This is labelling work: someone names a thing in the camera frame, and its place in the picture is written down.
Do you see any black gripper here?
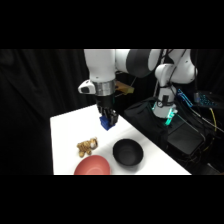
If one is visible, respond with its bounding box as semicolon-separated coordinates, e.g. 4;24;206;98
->
95;94;119;128

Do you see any black bowl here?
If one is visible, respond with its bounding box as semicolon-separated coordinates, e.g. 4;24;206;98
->
112;138;145;167

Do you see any pink bowl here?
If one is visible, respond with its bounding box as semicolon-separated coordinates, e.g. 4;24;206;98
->
73;154;112;176

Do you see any tan wooden object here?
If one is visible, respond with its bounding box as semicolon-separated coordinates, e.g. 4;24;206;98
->
114;80;135;98

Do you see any tiger plush toy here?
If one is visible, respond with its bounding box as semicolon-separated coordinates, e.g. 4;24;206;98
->
76;136;100;159

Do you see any black curtain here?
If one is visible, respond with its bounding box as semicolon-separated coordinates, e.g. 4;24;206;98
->
0;49;224;176

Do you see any black robot stand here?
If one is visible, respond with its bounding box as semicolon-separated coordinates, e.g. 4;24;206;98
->
123;97;205;157

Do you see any blue lit device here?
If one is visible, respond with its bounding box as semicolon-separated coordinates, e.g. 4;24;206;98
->
194;91;220;108

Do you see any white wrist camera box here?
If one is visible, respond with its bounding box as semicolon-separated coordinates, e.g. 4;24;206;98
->
77;79;96;95

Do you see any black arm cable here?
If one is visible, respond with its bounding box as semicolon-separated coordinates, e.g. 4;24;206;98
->
153;49;188;101

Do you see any yellow cable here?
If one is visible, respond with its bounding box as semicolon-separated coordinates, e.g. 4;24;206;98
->
209;107;218;133

